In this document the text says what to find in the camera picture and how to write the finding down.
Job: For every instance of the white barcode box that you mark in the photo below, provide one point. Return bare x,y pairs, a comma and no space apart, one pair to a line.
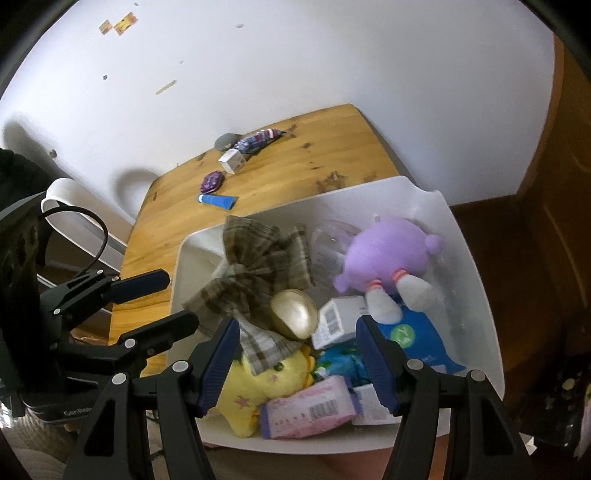
337,323

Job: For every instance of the white storage box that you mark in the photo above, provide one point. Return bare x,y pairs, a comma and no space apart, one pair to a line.
461,258

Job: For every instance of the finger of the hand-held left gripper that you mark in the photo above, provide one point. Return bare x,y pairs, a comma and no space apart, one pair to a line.
138,285
166,325

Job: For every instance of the teal packet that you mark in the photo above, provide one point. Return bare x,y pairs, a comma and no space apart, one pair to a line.
341,362

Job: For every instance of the orange wall sticker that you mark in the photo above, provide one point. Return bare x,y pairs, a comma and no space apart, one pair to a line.
125,22

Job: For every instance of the plaid fabric bow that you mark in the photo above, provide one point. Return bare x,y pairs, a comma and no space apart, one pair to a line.
249,272

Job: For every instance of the purple packet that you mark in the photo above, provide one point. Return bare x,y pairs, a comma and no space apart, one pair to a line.
212,181

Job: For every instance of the beige tape strip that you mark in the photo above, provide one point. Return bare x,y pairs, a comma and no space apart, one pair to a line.
165,87

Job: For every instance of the small tan wall sticker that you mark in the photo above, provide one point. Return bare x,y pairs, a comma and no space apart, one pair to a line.
105,26

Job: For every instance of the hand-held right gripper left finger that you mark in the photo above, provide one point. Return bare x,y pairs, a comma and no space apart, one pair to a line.
221,364

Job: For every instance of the blue pouch green logo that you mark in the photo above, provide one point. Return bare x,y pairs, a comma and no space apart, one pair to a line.
415,344

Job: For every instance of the pink packet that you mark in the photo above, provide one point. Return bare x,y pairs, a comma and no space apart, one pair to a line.
309,406

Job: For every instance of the blue white patterned packet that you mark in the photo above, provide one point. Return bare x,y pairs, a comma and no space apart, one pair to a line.
258,139

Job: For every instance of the blue tube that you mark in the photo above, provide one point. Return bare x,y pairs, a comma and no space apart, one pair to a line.
217,201

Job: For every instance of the small white box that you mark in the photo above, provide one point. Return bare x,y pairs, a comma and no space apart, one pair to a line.
232,160

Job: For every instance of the yellow plush toy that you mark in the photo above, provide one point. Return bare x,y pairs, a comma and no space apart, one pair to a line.
277,376

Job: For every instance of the gold egg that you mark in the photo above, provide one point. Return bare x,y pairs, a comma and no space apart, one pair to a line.
295,316

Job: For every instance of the small grey round object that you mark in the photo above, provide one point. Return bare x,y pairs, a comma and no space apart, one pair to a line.
225,141

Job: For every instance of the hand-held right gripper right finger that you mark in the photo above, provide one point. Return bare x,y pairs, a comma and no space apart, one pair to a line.
376,364

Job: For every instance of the purple plush toy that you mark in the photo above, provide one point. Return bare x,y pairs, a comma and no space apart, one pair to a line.
383,254

